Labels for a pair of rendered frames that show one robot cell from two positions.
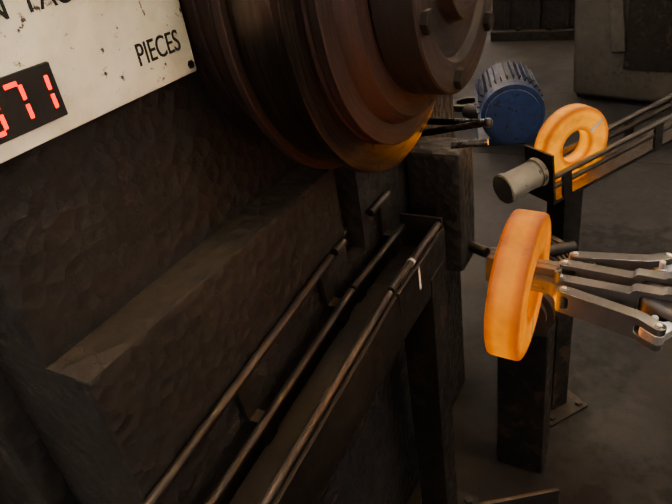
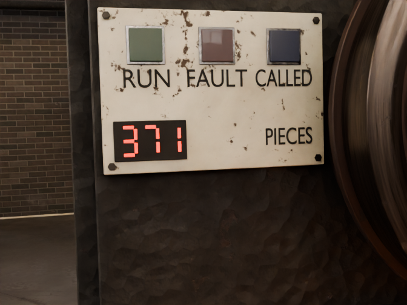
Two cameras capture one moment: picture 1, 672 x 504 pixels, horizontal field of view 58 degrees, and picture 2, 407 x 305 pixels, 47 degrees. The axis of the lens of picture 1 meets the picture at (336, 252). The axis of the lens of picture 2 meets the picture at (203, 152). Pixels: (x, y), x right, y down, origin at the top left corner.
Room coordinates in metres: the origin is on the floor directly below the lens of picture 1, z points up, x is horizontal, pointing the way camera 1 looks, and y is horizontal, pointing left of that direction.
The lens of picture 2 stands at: (0.15, -0.18, 1.11)
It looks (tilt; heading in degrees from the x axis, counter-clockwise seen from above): 3 degrees down; 45
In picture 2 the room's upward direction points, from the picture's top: 2 degrees counter-clockwise
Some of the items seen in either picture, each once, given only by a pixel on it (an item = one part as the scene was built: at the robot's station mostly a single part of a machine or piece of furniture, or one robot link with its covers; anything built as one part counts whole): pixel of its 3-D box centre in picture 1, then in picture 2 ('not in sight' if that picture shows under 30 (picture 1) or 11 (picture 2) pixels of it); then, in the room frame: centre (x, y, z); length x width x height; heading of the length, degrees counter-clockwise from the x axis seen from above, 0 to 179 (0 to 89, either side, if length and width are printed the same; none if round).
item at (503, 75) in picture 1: (506, 100); not in sight; (2.89, -0.96, 0.17); 0.57 x 0.31 x 0.34; 167
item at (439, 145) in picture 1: (440, 204); not in sight; (0.98, -0.20, 0.68); 0.11 x 0.08 x 0.24; 57
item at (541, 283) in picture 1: (543, 289); not in sight; (0.47, -0.19, 0.84); 0.05 x 0.03 x 0.01; 57
